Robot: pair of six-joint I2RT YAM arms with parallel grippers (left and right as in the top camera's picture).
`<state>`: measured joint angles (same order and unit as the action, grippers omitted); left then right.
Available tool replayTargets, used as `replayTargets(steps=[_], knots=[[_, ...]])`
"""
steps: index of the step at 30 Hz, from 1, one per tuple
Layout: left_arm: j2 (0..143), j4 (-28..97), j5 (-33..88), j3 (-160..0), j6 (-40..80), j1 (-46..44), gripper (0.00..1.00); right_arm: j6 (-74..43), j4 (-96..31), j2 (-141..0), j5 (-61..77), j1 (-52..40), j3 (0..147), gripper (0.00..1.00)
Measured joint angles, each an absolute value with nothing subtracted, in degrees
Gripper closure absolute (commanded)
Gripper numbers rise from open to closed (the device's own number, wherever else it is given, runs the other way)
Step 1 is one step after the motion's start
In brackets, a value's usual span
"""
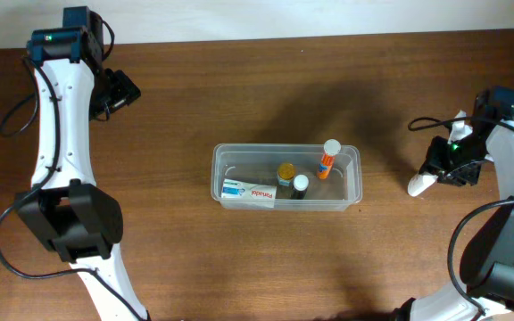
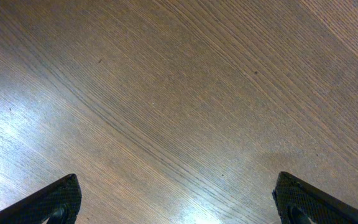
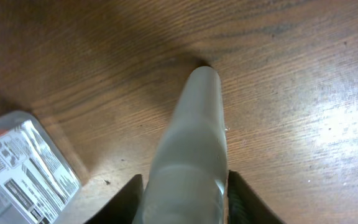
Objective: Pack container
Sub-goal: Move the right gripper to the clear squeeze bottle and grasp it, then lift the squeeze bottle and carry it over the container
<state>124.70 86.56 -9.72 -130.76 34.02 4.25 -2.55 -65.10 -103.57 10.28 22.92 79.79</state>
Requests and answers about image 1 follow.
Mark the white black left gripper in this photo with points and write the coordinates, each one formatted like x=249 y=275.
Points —
x=120 y=89

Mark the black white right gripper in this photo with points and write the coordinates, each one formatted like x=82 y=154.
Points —
x=438 y=160

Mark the white spray bottle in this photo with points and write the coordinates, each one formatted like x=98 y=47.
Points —
x=420 y=183

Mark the orange tube white cap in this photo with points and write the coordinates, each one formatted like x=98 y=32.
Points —
x=330 y=150

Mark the dark brown syrup bottle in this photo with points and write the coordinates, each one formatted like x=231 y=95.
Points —
x=300 y=187

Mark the white Panadol medicine box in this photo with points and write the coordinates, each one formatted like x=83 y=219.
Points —
x=250 y=194

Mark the gold lid balm jar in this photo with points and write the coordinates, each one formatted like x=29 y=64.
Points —
x=286 y=173

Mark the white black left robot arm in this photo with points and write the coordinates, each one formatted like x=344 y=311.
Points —
x=64 y=209

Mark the clear plastic container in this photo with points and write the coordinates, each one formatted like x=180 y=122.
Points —
x=258 y=164

